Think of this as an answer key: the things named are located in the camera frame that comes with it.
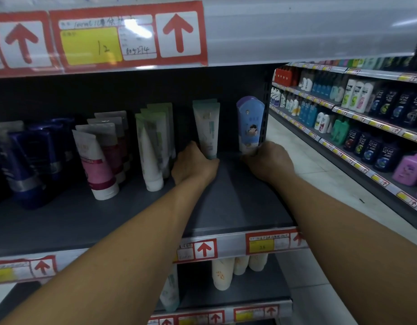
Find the person's left hand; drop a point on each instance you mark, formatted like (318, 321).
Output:
(193, 170)

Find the person's right hand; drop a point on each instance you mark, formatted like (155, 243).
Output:
(273, 164)

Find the person's left thumb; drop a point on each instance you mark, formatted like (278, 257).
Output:
(212, 162)

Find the person's right thumb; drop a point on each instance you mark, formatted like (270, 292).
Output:
(249, 158)

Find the pale green white cream tube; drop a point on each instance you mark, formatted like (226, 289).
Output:
(207, 128)

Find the purple blue cartoon tube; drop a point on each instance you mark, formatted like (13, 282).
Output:
(251, 123)

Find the person's right forearm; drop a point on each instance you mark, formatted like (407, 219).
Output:
(347, 253)

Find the person's left forearm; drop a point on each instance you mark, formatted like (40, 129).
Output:
(127, 260)

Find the white tube with green print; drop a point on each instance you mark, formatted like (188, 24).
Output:
(169, 115)
(163, 131)
(151, 159)

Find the row of small white bottles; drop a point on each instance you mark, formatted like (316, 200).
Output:
(284, 99)

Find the row of light blue bottles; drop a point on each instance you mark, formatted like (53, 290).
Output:
(307, 113)

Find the red arrow yellow price tag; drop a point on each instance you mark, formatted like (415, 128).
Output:
(269, 242)
(25, 270)
(127, 37)
(256, 313)

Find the row of red bottles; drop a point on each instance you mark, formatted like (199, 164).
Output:
(285, 76)

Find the pink white cream tube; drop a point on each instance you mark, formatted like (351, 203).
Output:
(112, 148)
(95, 165)
(122, 116)
(122, 138)

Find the dark grey shelf unit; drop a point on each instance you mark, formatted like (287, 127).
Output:
(134, 213)

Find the row of green bottles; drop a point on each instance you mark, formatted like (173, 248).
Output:
(340, 131)

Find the aisle shelf unit with rails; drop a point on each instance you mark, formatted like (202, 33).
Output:
(364, 172)

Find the row of black blue-label bottles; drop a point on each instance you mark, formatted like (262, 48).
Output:
(373, 148)

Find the row of white green-label bottles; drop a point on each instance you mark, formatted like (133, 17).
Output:
(357, 95)

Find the dark blue silver-band tube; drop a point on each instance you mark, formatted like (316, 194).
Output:
(24, 172)
(47, 148)
(67, 138)

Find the row of mixed colourful bottles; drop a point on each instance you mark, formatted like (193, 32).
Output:
(371, 62)

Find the row of black shampoo bottles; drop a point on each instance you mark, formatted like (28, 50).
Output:
(398, 106)

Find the pink bottle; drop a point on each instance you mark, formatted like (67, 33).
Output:
(409, 169)

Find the clear shelf label rail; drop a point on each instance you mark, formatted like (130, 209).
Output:
(230, 245)
(228, 313)

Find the white shelf label rail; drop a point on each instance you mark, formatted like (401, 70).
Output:
(296, 30)

